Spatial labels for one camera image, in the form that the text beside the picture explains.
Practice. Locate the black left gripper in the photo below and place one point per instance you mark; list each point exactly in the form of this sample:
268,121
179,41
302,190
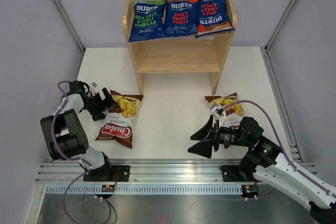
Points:
104,105

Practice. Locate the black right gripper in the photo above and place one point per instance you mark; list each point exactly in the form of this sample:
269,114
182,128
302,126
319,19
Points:
203,148

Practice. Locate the Chuba cassava chips bag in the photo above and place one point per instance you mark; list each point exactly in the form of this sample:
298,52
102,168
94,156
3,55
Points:
234,114
119,124

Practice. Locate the Burts sea salt vinegar bag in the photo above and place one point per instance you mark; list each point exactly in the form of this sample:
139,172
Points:
148,21

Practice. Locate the small blue Burts chilli bag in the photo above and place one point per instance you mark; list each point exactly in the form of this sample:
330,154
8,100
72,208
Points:
180,18

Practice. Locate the large blue Burts chilli bag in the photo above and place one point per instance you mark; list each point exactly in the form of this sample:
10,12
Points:
212,18

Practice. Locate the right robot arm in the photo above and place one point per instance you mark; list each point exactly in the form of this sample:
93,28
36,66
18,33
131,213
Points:
265,161

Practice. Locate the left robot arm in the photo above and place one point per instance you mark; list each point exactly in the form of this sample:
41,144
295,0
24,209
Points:
65,136

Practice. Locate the wooden two-tier shelf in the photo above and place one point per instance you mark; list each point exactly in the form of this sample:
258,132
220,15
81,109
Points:
181,54

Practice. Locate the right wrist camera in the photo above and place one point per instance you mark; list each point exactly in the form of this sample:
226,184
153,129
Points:
219,113

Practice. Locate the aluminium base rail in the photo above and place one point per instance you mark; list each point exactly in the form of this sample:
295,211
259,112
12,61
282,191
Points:
144,171

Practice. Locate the white slotted cable duct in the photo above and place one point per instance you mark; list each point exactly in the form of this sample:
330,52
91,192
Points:
128,189

